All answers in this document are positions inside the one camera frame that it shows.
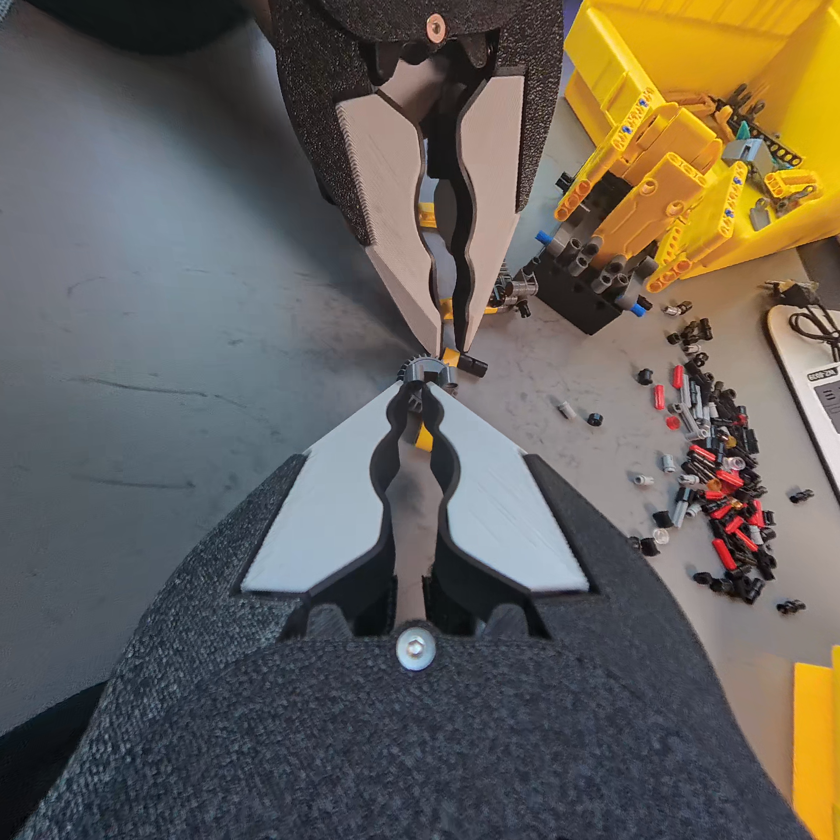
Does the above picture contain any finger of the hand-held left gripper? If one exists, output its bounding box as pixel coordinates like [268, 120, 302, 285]
[451, 74, 528, 352]
[335, 91, 446, 355]

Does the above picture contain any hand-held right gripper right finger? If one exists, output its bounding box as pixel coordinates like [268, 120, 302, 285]
[422, 382, 590, 636]

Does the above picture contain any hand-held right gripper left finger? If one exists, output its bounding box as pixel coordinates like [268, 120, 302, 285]
[241, 382, 405, 636]

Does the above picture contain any grey yellow lego rack assembly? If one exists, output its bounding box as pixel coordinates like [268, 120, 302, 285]
[416, 202, 540, 320]

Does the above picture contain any yellow lego beam with black pins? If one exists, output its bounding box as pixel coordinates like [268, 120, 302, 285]
[412, 346, 490, 455]

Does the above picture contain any large yellow black lego model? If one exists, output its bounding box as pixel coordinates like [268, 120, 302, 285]
[530, 85, 750, 337]

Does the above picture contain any pile of small lego pins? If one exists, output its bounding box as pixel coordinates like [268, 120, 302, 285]
[625, 300, 816, 616]

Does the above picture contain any long black lego beam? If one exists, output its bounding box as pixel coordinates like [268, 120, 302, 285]
[710, 82, 806, 169]

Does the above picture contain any lego instruction booklet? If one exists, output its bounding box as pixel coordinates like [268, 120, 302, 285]
[804, 363, 840, 435]

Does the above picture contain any pale rounded board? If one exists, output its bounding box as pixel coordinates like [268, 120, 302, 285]
[766, 302, 840, 508]

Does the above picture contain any yellow plastic storage bin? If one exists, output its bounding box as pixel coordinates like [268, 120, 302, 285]
[563, 0, 840, 274]
[792, 646, 840, 840]

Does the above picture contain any black cable with plug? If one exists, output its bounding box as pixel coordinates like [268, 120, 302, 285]
[763, 278, 840, 350]

